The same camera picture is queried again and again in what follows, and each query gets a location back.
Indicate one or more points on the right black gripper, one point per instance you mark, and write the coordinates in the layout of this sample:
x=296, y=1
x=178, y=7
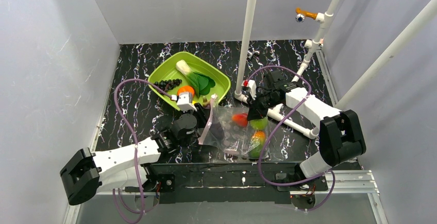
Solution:
x=257, y=103

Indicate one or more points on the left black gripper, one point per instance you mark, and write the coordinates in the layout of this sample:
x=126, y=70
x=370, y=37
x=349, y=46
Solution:
x=205, y=119

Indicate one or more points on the clear zip top bag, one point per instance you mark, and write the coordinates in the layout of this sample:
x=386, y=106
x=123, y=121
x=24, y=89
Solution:
x=236, y=141

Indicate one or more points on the green fake leaf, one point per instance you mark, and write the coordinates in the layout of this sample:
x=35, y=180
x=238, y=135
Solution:
x=202, y=84

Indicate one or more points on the orange fake fruit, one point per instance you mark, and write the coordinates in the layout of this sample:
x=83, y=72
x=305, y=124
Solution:
x=184, y=89

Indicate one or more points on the fake purple grapes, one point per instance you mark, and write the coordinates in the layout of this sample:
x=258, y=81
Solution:
x=169, y=84

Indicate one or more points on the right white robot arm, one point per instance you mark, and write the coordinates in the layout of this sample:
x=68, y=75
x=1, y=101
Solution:
x=340, y=131

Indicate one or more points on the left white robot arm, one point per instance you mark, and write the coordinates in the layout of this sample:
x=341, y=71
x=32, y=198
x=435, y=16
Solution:
x=88, y=173

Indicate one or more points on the green fake apple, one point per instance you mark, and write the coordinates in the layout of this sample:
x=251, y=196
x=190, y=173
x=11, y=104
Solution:
x=259, y=124

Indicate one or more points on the red fake fruit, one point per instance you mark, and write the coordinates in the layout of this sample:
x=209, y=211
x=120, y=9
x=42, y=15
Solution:
x=240, y=119

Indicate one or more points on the orange green fake mango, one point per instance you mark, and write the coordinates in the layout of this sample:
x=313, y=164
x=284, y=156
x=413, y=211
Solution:
x=256, y=144

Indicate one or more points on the small metal fitting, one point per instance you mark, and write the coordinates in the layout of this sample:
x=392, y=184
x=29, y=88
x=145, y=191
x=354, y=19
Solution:
x=252, y=54

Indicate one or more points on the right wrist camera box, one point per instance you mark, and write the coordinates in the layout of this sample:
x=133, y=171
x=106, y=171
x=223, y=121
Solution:
x=249, y=86

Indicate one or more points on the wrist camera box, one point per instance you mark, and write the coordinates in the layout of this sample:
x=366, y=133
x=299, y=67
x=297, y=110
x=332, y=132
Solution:
x=249, y=86
x=184, y=101

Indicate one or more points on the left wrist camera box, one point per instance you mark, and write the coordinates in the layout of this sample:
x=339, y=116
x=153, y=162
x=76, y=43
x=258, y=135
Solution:
x=184, y=101

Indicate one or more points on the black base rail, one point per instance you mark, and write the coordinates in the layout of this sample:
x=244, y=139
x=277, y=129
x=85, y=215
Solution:
x=228, y=182

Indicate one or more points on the orange faucet handle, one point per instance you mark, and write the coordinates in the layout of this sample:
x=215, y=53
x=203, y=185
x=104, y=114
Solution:
x=301, y=15

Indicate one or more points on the white PVC pipe frame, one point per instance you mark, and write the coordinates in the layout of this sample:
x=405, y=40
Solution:
x=325, y=21

